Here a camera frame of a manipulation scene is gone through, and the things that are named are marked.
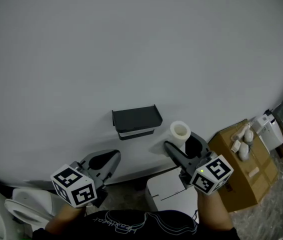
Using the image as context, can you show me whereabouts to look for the white paper roll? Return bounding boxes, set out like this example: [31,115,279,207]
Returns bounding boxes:
[169,120,192,156]

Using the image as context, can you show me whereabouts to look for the white box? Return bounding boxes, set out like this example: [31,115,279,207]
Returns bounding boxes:
[145,167,200,213]

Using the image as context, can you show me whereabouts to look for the small beige block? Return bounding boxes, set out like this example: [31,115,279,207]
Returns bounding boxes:
[248,166,260,178]

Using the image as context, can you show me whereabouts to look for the brown cardboard box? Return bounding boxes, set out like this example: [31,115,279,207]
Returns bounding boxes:
[207,118,280,213]

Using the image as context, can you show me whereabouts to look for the white toilet bowl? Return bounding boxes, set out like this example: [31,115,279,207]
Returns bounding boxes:
[4,187,55,228]

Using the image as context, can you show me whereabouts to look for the person's left forearm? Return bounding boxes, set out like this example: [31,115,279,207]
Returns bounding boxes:
[43,203,88,235]

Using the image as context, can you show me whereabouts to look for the person's right forearm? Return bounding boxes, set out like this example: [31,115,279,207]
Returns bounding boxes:
[196,190,234,233]

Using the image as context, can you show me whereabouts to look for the white plastic appliance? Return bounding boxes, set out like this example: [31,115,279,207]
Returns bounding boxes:
[251,113,283,153]

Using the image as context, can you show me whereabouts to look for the black wall paper holder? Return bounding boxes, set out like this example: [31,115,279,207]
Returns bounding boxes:
[111,104,164,141]

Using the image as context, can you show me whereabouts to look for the person's black printed t-shirt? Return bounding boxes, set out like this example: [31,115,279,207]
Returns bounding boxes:
[31,208,241,240]

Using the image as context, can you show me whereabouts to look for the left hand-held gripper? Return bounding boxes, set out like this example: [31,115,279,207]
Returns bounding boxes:
[50,149,122,209]

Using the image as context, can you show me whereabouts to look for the beige handle part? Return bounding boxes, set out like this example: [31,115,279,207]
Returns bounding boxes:
[231,123,251,142]

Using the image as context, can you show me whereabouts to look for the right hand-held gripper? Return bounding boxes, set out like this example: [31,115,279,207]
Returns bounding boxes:
[163,131,235,196]

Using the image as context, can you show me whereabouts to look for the white oval part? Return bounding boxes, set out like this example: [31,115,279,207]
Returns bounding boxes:
[238,142,252,162]
[243,128,255,144]

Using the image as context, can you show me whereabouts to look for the small white packet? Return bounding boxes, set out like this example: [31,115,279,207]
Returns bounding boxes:
[230,139,243,153]

